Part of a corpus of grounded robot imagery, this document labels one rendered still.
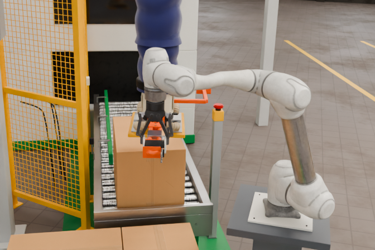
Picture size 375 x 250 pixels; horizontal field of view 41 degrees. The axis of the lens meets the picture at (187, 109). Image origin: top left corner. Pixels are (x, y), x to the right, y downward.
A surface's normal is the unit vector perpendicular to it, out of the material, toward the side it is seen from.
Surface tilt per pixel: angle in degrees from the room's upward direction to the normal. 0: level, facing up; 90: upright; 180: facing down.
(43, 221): 0
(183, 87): 88
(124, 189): 90
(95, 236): 0
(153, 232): 0
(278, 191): 91
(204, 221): 90
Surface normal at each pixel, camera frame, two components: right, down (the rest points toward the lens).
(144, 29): -0.57, 0.40
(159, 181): 0.18, 0.33
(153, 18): -0.14, 0.04
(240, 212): 0.03, -0.95
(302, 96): 0.47, 0.19
